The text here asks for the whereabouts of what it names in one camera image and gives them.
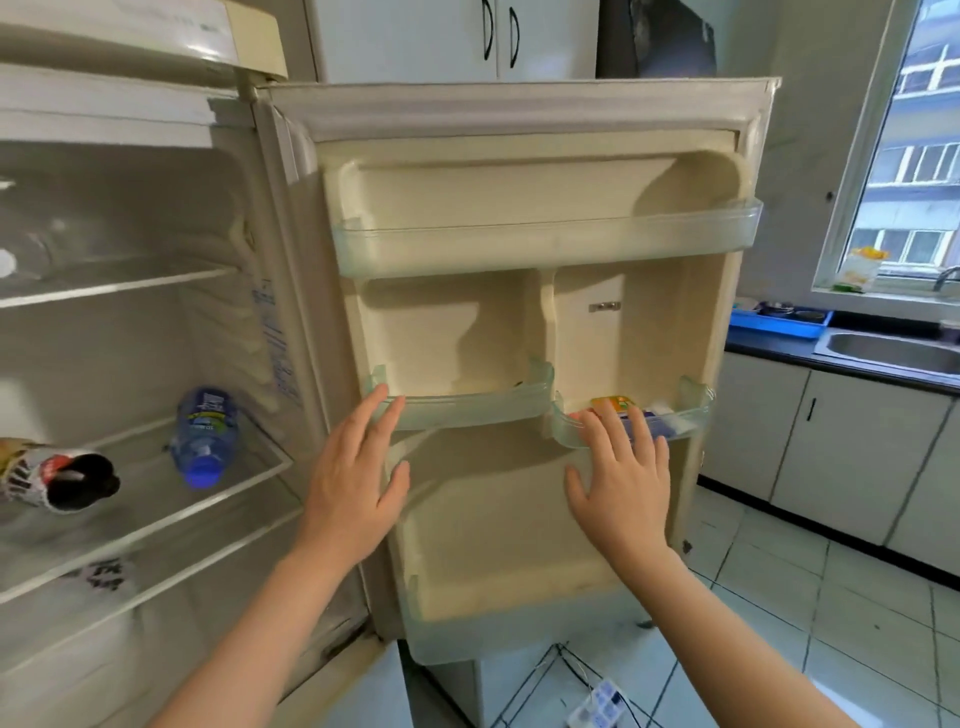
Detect person's left hand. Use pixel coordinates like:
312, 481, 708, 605
294, 383, 412, 569

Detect person's right hand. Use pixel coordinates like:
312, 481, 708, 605
563, 398, 674, 577

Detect white refrigerator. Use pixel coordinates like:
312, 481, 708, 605
0, 0, 783, 728

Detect blue sports drink bottle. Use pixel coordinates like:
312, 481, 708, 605
168, 386, 241, 490

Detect iced tea bottle black cap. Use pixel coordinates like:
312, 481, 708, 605
0, 437, 121, 515

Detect clear water bottle white cap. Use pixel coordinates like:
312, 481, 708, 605
0, 221, 61, 285

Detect person's right forearm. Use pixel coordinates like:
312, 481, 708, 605
611, 547, 864, 728

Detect person's left forearm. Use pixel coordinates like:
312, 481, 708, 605
146, 543, 384, 728

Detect glass fridge shelf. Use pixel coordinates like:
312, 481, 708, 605
0, 416, 295, 605
0, 254, 241, 310

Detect white blue packet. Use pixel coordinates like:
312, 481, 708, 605
637, 403, 699, 440

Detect orange packet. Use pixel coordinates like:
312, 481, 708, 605
588, 395, 646, 421

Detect small clear door bin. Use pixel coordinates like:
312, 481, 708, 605
551, 374, 718, 451
363, 358, 556, 433

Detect thin black stand legs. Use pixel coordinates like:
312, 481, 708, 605
491, 641, 680, 728

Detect blue instruction sticker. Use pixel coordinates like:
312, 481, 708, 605
251, 281, 303, 410

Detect deep clear door bin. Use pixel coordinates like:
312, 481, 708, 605
397, 577, 654, 667

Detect glass crisper cover shelf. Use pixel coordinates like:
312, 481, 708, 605
0, 479, 307, 673

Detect white power strip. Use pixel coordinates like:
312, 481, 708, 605
566, 678, 628, 728

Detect white sink base cabinet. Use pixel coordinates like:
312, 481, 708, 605
697, 350, 960, 579

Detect blue plastic tray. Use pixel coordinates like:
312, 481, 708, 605
728, 303, 835, 340

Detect printed clear plastic bag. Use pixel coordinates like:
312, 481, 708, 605
63, 558, 129, 594

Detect long clear door bin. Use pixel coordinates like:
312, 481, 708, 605
329, 198, 764, 280

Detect steel kitchen sink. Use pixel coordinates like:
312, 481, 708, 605
813, 329, 960, 378

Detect yellow snack bag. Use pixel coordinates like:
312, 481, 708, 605
832, 245, 892, 294

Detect white framed window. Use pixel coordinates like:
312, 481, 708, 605
812, 0, 960, 301

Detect black range hood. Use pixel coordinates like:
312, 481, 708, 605
596, 0, 718, 80

